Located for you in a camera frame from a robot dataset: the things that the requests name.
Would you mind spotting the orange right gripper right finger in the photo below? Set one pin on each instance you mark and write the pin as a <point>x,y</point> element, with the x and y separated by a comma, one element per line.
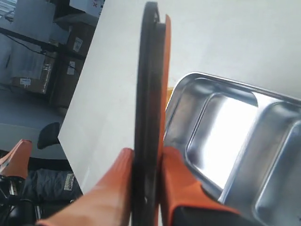
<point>181,189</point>

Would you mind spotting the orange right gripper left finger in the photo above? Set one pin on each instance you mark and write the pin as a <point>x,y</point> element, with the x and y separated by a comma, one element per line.
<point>107,204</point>

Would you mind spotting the transparent lid with orange seal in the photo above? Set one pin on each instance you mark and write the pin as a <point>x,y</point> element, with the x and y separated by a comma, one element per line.
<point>151,98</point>

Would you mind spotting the steel two-compartment lunch box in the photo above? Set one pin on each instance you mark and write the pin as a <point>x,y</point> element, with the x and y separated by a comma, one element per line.
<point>242,142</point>

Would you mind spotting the brown cardboard boxes on shelf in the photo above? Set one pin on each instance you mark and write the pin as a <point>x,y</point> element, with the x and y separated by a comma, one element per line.
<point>59,73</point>

